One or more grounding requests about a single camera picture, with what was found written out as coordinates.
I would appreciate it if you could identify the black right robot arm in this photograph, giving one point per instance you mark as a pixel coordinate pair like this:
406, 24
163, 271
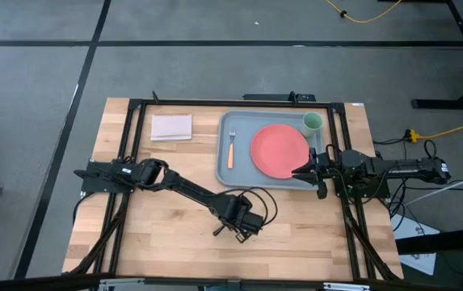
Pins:
401, 169

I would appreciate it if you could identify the white paper sheet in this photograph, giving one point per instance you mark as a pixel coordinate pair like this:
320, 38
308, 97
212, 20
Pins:
417, 242

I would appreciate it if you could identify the pale green cup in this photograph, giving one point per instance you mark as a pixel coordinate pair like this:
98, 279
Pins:
312, 123

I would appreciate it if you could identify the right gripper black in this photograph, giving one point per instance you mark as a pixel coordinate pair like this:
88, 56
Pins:
322, 165

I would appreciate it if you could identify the red plastic plate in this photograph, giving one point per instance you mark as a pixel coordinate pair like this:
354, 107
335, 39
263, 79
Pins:
279, 151

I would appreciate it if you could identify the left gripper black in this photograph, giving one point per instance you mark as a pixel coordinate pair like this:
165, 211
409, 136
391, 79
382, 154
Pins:
239, 214

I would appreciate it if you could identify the black table leg frame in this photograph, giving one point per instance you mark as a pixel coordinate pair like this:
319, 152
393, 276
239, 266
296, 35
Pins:
457, 104

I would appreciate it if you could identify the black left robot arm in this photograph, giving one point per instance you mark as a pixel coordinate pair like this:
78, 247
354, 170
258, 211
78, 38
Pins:
186, 188

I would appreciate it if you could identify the grey plastic tray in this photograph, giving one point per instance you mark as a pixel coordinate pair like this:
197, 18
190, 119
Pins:
243, 178

